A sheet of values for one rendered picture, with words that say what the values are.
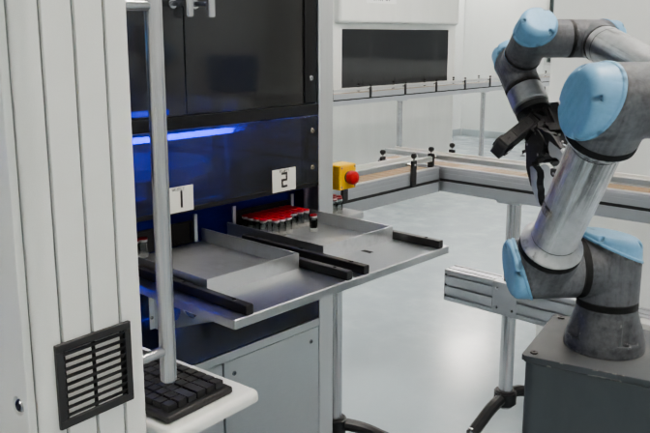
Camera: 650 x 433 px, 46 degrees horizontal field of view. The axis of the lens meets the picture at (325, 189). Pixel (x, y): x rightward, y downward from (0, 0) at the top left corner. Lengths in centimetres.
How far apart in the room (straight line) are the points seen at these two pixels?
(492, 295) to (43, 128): 207
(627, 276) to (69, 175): 102
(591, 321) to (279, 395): 96
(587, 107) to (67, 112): 72
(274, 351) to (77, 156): 123
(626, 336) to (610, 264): 15
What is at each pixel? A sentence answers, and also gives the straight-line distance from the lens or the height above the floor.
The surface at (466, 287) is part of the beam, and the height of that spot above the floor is 50.
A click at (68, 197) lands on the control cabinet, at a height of 119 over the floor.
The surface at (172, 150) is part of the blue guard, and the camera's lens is 179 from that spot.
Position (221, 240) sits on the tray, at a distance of 192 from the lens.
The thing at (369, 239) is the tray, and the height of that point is 90.
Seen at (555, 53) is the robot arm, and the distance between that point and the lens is 160.
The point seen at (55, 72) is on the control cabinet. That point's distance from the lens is 100.
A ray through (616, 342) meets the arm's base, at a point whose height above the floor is 82.
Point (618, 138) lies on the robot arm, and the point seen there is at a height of 124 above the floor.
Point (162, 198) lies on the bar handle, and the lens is 112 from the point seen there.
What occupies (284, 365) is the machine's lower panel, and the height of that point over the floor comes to 50.
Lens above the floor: 139
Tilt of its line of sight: 11 degrees down
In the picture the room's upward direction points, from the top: straight up
